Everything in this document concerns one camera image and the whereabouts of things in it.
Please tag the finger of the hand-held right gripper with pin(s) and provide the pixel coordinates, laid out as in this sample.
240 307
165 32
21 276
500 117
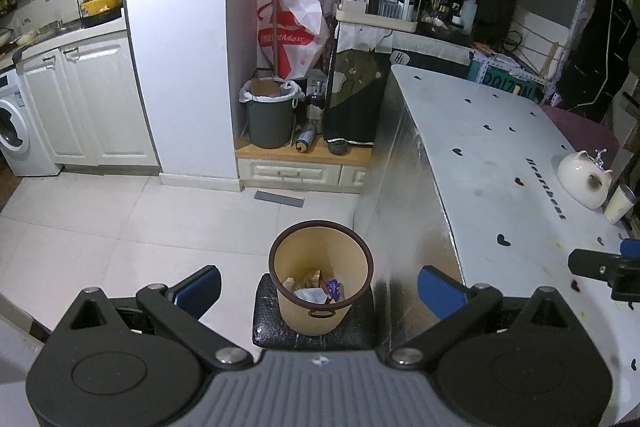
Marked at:
631 247
590 263

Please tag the dark glass bottle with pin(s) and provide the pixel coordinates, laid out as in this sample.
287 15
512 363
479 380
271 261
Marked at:
315 104

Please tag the white cat-shaped ceramic jar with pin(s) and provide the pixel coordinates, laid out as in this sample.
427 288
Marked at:
580 179

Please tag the cream drawer platform wooden top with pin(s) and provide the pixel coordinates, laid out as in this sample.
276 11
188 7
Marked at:
290 172

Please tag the black bear-print cabinet cover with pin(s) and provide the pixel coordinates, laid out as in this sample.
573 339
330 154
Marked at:
352 97

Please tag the yellow basket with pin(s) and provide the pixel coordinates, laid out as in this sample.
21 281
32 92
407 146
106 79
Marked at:
100 6

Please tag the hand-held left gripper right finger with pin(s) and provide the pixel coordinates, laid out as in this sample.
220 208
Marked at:
440 292

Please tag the grey trash bin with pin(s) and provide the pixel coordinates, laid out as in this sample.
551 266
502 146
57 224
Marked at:
270 122

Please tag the white kitchen cabinet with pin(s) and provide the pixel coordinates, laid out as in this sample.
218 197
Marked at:
100 102

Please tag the white and red plastic bag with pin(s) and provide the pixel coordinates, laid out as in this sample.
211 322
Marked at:
295 32

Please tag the purple chair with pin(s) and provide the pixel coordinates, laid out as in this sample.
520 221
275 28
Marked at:
580 127

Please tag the white washing machine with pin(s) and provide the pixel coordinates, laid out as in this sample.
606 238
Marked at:
20 137

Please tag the spray can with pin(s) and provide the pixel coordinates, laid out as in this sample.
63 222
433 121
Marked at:
305 139

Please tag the blue floral tissue packet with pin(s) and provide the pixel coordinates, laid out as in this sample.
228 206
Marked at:
334 291

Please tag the dark bowl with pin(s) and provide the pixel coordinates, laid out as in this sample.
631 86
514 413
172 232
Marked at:
338 147

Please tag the black padded stool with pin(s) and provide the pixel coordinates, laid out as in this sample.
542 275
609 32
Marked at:
267 327

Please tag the grey flat floor strip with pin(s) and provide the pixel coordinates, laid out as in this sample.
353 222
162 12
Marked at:
280 198

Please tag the clear plastic bag red print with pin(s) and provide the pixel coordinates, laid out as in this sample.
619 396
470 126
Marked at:
310 296

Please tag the white cup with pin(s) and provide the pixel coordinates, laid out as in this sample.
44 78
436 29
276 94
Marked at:
617 206

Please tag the wooden mop stick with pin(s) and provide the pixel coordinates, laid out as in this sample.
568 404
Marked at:
276 7

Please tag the beige wastebasket with brown rim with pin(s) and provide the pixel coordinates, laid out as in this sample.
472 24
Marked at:
300 252

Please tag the white plastic bottle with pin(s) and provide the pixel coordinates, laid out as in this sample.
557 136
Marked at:
468 14

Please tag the brown paper bag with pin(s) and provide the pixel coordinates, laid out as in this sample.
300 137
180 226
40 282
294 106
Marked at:
312 278

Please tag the black jacket with white trim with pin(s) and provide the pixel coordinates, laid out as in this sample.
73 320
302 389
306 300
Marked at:
605 57

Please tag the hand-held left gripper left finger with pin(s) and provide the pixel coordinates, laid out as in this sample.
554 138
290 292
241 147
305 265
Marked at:
197 292

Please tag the teal printed box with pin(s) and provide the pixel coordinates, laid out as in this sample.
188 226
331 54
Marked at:
505 79

